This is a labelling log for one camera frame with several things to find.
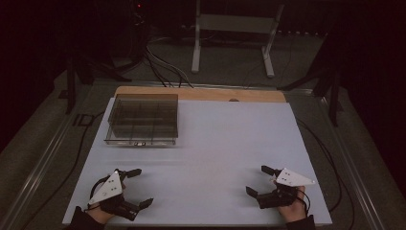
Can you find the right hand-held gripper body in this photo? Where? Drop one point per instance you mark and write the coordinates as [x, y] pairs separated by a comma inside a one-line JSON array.
[[292, 178]]

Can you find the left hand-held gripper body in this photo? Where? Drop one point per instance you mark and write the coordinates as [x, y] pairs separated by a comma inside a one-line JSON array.
[[108, 189]]

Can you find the person's left hand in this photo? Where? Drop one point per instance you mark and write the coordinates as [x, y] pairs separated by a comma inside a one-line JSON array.
[[99, 213]]

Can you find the person's right hand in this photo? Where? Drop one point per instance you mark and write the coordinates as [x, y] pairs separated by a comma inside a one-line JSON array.
[[295, 211]]

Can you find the clear plastic drawer box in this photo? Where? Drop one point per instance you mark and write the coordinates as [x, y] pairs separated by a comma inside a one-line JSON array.
[[143, 119]]

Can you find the white table mat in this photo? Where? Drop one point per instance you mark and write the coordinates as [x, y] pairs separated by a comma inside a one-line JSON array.
[[217, 150]]

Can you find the black metal stand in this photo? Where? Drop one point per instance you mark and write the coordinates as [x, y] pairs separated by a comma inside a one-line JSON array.
[[332, 89], [72, 86]]

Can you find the wooden table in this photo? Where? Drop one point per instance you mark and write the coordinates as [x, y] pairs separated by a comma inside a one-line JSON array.
[[204, 94]]

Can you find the dark equipment with red light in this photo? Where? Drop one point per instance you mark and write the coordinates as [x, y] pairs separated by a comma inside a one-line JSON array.
[[139, 22]]

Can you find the white metal stand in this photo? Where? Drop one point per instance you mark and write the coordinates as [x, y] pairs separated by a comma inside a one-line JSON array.
[[234, 24]]

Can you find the metal floor rail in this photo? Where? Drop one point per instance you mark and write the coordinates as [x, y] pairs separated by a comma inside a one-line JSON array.
[[348, 150], [44, 153]]

